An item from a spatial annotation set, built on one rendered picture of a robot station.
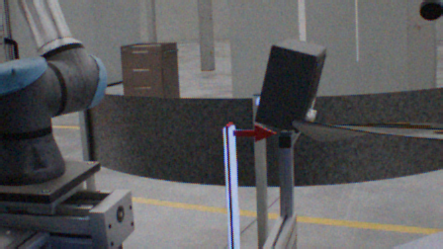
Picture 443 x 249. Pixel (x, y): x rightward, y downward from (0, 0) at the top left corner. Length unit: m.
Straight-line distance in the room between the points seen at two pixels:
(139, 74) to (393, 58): 3.22
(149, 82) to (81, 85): 6.30
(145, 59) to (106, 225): 6.45
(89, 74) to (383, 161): 1.69
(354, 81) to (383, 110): 4.27
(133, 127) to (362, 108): 1.08
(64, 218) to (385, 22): 5.85
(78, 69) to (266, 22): 5.94
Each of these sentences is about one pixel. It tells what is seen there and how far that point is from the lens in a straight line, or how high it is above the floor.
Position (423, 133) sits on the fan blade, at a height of 1.19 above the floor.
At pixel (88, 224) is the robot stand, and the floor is 0.97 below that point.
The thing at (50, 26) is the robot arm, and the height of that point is 1.33.
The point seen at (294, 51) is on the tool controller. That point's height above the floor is 1.24.
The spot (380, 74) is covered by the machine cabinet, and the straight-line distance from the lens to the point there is 6.74.
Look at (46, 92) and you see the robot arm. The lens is 1.13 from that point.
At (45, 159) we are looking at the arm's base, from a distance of 1.12.
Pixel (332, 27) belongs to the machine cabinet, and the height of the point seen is 1.06.
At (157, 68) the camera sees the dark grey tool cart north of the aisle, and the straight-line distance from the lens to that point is 7.39.
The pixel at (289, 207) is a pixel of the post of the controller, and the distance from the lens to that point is 1.33.
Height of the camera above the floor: 1.35
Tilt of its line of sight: 12 degrees down
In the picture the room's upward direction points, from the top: 3 degrees counter-clockwise
